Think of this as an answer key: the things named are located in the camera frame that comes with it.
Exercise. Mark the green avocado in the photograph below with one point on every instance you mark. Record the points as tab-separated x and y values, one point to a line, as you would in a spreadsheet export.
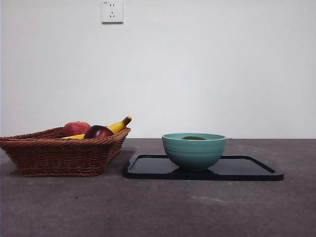
193	138

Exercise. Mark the teal ceramic bowl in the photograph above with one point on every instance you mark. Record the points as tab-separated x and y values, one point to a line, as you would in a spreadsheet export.
193	153

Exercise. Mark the yellow banana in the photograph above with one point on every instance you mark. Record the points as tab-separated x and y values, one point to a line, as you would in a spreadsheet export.
118	124

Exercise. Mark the dark red plum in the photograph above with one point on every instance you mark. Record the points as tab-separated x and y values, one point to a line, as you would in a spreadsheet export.
98	132

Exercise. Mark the red apple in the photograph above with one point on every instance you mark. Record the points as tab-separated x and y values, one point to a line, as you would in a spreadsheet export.
75	128

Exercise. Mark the black rectangular tray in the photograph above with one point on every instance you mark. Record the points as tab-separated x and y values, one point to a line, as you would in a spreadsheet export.
247	170

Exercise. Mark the brown wicker basket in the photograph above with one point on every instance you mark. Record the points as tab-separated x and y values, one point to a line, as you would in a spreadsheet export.
56	158

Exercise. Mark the white wall socket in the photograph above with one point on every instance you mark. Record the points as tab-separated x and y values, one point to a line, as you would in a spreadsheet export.
112	12

